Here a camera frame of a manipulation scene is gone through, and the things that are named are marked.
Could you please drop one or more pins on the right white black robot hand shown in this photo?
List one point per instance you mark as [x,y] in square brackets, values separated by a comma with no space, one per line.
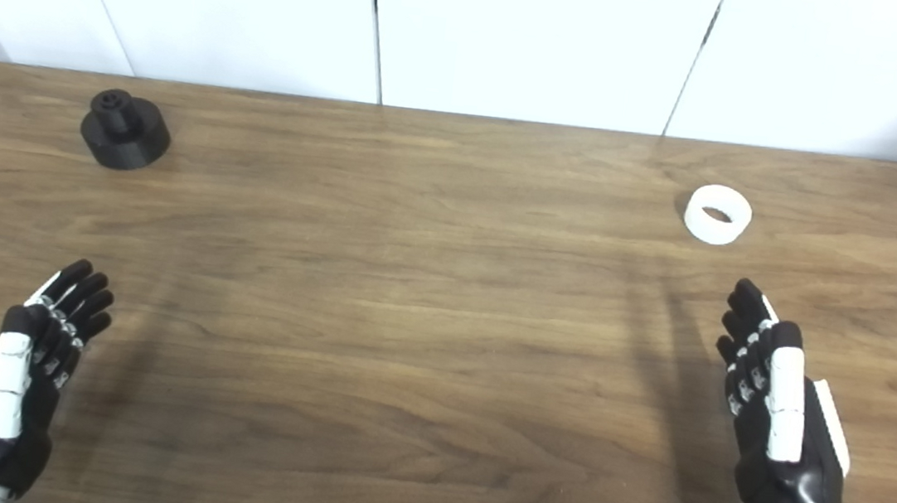
[808,481]

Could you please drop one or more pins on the round black stepped part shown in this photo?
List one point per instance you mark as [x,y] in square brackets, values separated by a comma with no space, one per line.
[126,143]

